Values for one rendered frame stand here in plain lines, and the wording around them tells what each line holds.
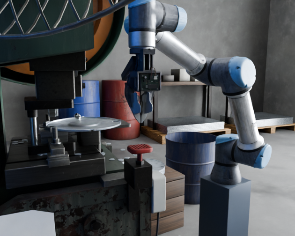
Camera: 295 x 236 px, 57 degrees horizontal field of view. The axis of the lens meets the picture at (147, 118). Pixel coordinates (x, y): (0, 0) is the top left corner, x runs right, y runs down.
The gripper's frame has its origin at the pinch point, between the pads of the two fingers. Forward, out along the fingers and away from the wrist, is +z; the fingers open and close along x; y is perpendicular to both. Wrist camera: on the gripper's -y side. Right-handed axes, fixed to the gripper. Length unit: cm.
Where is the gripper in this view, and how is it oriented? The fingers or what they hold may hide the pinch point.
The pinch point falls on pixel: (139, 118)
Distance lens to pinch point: 81.9
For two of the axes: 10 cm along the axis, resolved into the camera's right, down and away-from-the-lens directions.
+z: 0.0, 9.9, 1.6
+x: 9.1, -0.6, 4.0
